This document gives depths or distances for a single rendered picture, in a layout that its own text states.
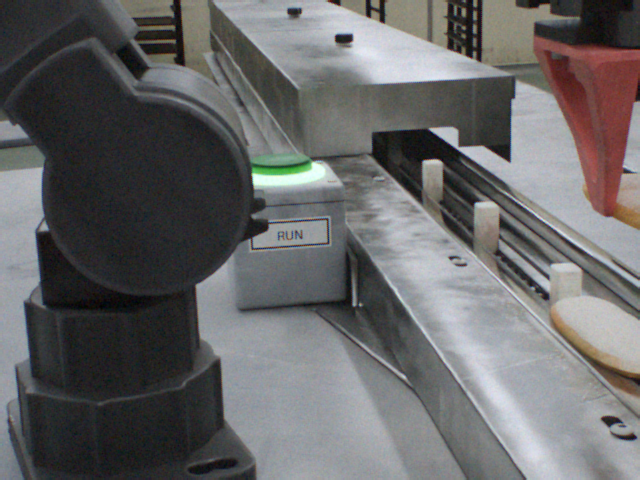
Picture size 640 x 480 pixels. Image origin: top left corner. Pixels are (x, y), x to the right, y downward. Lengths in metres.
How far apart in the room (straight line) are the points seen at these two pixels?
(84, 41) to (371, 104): 0.53
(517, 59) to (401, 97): 6.97
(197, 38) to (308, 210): 6.82
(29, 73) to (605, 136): 0.22
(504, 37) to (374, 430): 7.36
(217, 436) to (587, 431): 0.16
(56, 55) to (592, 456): 0.24
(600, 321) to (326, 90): 0.43
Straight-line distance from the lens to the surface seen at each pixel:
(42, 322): 0.47
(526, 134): 1.24
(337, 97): 0.92
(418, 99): 0.94
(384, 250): 0.66
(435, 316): 0.55
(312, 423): 0.54
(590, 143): 0.50
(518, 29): 7.88
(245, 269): 0.69
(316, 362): 0.61
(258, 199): 0.49
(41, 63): 0.42
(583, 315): 0.56
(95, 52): 0.42
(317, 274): 0.69
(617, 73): 0.46
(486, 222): 0.73
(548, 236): 0.72
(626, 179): 0.52
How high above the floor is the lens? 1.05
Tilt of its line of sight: 16 degrees down
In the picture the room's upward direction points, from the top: 2 degrees counter-clockwise
